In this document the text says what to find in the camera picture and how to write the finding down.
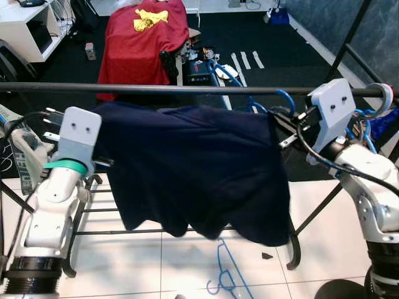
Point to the navy blue garment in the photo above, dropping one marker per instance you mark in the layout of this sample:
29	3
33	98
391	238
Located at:
193	162

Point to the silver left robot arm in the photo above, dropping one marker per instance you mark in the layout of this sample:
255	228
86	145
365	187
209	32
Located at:
50	212

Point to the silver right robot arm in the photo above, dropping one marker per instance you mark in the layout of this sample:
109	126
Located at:
374	205

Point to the grey hanger with pink hook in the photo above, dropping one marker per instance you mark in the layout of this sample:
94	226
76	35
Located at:
383	93

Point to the blue bag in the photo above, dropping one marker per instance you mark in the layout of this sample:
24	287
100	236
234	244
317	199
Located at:
386	124

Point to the white rounded gadget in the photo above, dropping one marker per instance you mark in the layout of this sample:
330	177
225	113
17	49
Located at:
224	71

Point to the black case with red label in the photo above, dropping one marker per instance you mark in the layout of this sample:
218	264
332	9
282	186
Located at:
201	71

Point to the blue floor mop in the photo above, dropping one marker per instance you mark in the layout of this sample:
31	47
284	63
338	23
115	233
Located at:
278	15

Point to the small black floor scrap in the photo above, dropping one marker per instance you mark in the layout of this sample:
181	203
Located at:
268	255

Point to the small cardboard box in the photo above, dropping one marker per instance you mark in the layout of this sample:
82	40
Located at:
194	33

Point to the red blanket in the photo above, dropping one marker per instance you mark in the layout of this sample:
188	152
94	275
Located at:
137	56

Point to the yellow cloth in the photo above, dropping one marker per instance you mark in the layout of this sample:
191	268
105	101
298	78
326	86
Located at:
151	18

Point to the small grey device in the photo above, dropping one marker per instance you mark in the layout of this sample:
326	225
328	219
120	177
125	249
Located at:
90	51

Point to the white shelf unit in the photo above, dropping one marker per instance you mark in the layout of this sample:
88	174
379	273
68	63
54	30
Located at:
31	25

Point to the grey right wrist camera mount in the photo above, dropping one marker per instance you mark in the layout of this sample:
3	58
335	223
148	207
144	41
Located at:
333	109

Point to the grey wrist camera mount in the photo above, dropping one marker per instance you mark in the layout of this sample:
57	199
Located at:
333	109
80	134

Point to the black perforated bracket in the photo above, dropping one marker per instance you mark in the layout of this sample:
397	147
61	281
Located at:
169	65

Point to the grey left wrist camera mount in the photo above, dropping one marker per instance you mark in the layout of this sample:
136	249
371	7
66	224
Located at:
80	134

